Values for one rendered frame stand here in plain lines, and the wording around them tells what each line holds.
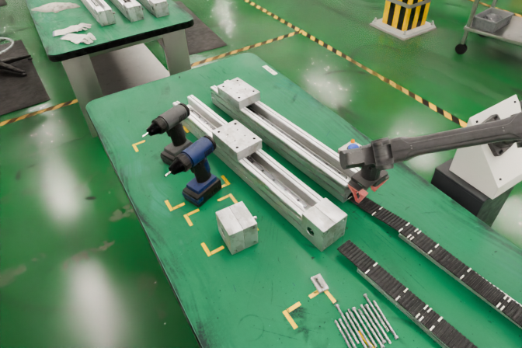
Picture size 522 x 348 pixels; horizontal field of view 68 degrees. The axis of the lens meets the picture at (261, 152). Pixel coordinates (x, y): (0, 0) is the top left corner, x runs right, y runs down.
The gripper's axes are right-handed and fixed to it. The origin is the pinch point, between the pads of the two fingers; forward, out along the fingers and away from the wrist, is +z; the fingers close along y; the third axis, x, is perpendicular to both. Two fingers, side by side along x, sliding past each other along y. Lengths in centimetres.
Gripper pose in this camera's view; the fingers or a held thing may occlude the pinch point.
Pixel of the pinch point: (365, 194)
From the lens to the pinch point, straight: 130.5
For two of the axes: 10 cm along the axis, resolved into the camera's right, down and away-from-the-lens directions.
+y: -7.9, 4.3, -4.5
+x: 6.2, 5.0, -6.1
